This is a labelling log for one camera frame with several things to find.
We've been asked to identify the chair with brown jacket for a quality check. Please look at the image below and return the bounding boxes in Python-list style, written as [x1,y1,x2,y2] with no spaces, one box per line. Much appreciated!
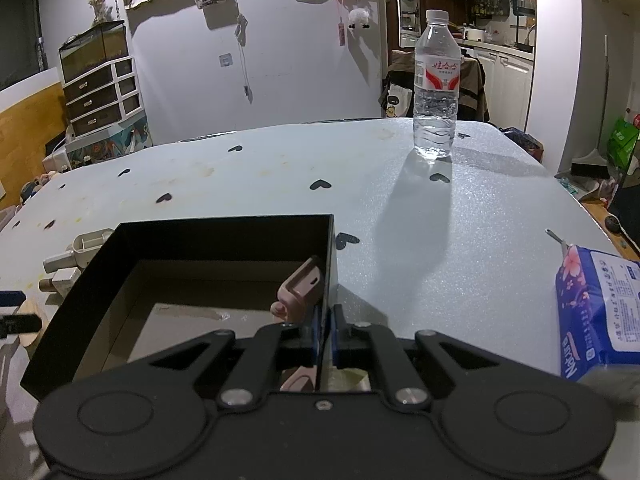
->
[382,50,488,123]

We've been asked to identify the glass terrarium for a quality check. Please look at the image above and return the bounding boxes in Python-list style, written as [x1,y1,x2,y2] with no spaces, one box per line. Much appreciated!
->
[58,20,129,83]

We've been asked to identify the white printed tote bag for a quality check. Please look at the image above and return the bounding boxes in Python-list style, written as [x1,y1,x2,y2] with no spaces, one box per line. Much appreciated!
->
[384,85,416,119]

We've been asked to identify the oval wooden board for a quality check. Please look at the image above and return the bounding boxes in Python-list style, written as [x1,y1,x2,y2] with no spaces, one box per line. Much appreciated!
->
[14,297,49,350]

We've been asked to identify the grey fuzzy cloth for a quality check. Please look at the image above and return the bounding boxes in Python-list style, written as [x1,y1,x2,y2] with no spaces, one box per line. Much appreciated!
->
[582,362,638,406]

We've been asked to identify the dark storage box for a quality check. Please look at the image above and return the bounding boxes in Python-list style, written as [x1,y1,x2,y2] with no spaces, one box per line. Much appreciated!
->
[500,127,545,163]

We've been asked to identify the black cardboard box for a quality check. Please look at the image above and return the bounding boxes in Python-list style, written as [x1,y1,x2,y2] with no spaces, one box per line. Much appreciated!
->
[20,214,337,402]

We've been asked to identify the colourful printed box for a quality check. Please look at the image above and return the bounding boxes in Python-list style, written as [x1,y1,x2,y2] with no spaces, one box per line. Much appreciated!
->
[65,115,151,168]

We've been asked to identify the blue tissue pack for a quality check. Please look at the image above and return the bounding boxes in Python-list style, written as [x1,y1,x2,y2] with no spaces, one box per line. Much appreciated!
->
[554,245,640,383]

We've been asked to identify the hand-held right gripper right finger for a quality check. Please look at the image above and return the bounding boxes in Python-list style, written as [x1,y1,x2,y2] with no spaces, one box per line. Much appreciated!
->
[329,304,503,412]

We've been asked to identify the white drawer cabinet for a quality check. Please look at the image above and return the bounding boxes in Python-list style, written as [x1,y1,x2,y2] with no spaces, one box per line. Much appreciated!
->
[62,56,142,138]

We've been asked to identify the small metal tool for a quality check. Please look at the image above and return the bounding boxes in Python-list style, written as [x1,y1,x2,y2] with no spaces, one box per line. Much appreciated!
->
[545,229,572,253]

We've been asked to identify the plush toys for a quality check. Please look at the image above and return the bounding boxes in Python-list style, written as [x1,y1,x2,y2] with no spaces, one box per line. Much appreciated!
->
[20,171,58,203]

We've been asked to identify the broom with dustpan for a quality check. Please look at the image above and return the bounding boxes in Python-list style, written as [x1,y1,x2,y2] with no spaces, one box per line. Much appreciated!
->
[570,35,612,178]

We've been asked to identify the white kitchen cabinet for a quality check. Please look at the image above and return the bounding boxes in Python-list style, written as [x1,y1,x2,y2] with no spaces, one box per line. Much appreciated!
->
[460,42,535,131]

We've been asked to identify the pink lanyard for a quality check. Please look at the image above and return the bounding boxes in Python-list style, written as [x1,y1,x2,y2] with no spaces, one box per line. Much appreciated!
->
[326,0,348,47]

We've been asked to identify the beige plastic scoop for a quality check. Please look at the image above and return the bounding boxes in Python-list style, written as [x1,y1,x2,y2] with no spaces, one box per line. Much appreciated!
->
[44,229,116,273]

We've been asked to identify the clear water bottle red label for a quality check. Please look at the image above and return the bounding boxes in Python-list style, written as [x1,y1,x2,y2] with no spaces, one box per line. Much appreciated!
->
[413,9,462,160]

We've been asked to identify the heart print table cover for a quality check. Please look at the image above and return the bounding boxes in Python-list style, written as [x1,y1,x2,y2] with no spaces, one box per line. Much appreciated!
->
[0,117,631,411]

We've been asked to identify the green bag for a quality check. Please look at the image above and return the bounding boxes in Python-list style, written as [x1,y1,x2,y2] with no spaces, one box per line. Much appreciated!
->
[606,117,640,167]

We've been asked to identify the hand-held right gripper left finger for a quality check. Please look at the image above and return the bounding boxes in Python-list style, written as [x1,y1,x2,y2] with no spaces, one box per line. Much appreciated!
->
[145,304,323,412]

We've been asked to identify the wall mirror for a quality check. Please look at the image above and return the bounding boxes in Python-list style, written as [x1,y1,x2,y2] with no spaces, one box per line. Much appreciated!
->
[396,0,421,37]

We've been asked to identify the pink plastic clip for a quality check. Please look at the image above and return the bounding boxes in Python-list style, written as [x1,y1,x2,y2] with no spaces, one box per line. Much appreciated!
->
[270,255,324,393]

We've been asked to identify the white block wooden handle tool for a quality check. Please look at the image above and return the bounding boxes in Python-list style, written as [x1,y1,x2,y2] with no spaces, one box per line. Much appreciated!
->
[39,267,82,297]

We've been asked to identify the hanging cord with charm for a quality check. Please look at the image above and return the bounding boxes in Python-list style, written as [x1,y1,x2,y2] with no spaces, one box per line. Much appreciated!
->
[235,14,253,104]

